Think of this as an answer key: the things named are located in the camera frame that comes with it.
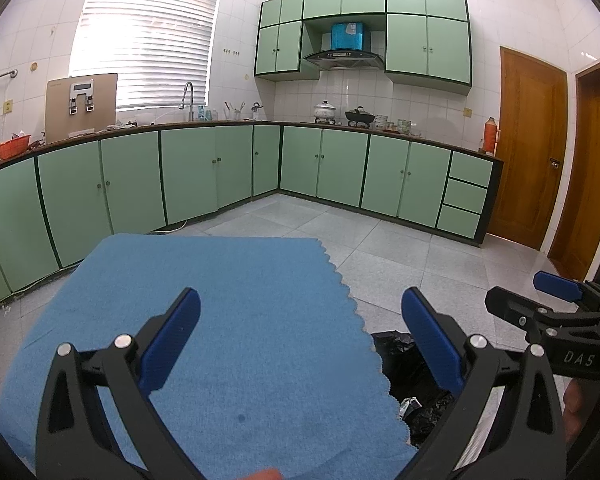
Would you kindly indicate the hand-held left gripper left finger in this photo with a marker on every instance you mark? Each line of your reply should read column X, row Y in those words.
column 172, row 340

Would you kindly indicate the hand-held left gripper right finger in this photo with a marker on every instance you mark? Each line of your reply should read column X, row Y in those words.
column 430, row 340

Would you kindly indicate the plain wooden door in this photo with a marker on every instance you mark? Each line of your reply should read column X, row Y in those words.
column 590, row 170

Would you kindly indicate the green lower kitchen cabinets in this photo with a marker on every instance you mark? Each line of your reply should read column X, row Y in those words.
column 330, row 165

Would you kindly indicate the steel kitchen faucet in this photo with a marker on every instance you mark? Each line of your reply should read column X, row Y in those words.
column 187, row 100

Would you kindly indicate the utensil holder with utensils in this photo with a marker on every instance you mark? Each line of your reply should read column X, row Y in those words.
column 234, row 112

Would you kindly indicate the white window blind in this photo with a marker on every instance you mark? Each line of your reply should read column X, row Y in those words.
column 145, row 40

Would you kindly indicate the glass jar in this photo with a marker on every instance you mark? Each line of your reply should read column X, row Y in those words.
column 403, row 126

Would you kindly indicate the brown cardboard box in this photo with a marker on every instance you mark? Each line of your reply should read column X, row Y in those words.
column 60, row 120

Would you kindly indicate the white cooking pot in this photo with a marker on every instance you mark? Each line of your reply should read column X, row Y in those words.
column 325, row 111

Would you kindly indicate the black trash bag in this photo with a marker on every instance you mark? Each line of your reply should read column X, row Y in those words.
column 415, row 385

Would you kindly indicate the black wok with lid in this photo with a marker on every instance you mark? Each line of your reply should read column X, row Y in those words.
column 360, row 117

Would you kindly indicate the person's right hand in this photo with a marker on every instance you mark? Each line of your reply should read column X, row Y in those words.
column 573, row 410

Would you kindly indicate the green upper wall cabinets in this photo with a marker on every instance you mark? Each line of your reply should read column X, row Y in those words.
column 430, row 45

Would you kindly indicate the blue scalloped tablecloth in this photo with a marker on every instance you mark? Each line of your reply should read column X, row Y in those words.
column 255, row 335

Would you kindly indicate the range hood with blue film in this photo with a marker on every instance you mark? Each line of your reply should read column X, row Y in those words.
column 350, row 40

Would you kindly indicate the red plastic basket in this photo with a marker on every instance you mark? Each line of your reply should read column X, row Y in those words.
column 13, row 149

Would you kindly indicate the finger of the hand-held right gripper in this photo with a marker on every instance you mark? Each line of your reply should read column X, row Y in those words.
column 560, row 285
column 510, row 305

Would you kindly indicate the red thermos flask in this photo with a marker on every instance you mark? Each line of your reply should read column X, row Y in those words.
column 490, row 136

